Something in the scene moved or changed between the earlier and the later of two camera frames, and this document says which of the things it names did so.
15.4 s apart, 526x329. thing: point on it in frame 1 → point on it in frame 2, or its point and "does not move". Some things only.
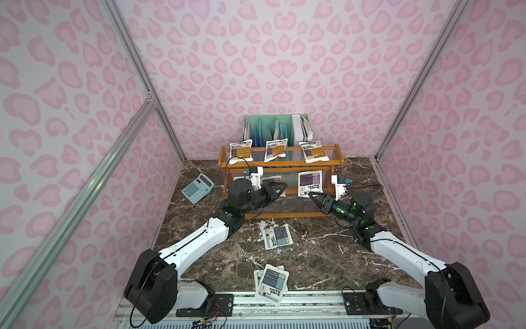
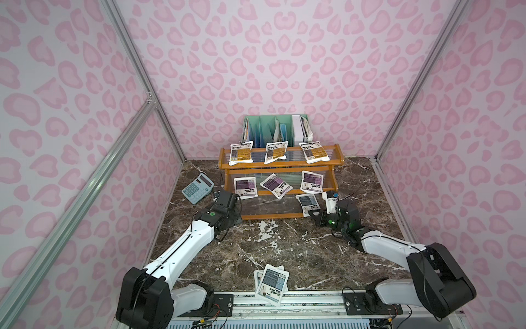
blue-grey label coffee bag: (277, 236) → (309, 202)
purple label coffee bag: (309, 181) does not move
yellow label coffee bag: (314, 151) does not move
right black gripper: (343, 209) → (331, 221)
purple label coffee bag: (274, 179) does not move
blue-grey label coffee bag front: (272, 284) does not move
